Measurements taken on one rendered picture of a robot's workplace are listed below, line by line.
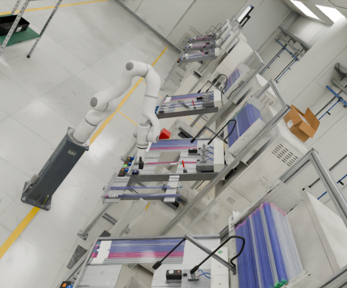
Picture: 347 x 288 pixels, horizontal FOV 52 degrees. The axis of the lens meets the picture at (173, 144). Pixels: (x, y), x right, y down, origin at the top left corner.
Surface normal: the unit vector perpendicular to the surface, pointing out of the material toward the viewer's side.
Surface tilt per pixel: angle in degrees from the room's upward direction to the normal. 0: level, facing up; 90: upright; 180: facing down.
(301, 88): 90
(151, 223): 90
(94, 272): 44
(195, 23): 89
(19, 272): 0
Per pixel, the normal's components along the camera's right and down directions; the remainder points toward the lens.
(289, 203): -0.11, 0.40
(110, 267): -0.11, -0.91
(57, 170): 0.16, 0.58
